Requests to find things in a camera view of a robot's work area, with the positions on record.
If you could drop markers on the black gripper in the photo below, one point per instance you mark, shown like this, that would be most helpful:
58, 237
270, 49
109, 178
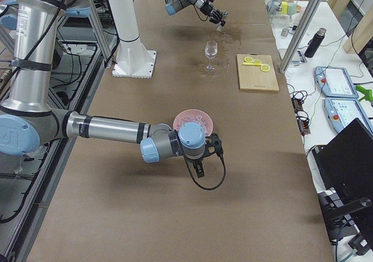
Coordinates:
195, 160
209, 9

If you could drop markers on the steel double jigger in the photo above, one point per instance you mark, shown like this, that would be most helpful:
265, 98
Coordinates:
222, 23

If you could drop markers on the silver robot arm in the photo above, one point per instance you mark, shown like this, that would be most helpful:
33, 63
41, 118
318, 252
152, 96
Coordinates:
27, 121
174, 6

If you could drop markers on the clear wine glass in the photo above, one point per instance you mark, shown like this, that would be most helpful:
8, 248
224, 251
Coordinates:
211, 49

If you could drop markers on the clear ice cubes pile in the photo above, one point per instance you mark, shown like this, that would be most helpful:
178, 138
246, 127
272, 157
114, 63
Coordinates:
199, 119

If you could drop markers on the pink bowl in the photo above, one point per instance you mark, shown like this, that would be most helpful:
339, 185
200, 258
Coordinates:
191, 112

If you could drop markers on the lemon slice far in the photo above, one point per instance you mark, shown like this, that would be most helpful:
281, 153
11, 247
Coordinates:
248, 59

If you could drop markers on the lemon slice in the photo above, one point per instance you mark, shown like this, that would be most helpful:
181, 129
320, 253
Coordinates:
256, 61
248, 59
265, 68

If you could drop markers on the blue plastic cup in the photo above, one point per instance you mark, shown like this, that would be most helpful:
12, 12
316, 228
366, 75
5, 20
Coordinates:
272, 5

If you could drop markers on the lemon slice middle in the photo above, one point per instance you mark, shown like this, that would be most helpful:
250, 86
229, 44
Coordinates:
256, 61

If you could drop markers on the yellow plastic cup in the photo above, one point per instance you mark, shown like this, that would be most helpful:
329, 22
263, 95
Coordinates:
283, 7

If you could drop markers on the bamboo cutting board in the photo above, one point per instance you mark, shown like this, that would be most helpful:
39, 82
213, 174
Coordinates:
251, 78

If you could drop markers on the small steel cap cup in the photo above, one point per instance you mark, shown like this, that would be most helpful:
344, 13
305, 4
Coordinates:
284, 33

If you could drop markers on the lemon slice near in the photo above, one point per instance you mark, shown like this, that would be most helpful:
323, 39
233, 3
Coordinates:
265, 68

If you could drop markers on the green plastic cup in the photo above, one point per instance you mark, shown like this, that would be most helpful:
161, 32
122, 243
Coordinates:
292, 8

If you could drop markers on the black thermos bottle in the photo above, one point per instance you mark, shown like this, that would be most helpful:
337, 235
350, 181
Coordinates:
314, 44

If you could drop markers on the upper teach pendant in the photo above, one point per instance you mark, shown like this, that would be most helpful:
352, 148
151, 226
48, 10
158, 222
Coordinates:
335, 82

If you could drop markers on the teach pendant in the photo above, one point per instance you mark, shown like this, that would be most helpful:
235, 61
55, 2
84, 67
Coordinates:
335, 82
342, 111

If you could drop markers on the lower teach pendant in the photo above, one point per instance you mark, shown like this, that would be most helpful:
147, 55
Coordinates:
342, 111

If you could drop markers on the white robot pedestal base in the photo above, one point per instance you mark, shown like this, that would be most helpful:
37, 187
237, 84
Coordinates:
133, 59

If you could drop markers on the aluminium frame post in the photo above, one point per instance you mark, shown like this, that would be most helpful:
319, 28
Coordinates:
299, 33

